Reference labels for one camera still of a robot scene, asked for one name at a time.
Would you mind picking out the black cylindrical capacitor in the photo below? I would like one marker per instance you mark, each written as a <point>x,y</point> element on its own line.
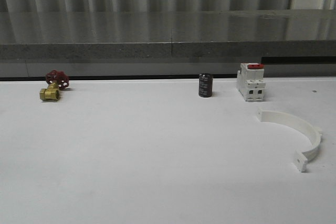
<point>205,87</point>

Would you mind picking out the brass valve red handwheel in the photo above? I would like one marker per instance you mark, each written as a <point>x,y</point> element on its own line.
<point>57,81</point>

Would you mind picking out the white circuit breaker red switch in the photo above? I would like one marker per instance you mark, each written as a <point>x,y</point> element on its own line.
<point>250,81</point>

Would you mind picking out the white half pipe clamp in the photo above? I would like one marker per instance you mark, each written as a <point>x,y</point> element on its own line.
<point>312,133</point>

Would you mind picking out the grey stone ledge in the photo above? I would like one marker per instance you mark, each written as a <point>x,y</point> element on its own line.
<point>128,37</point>

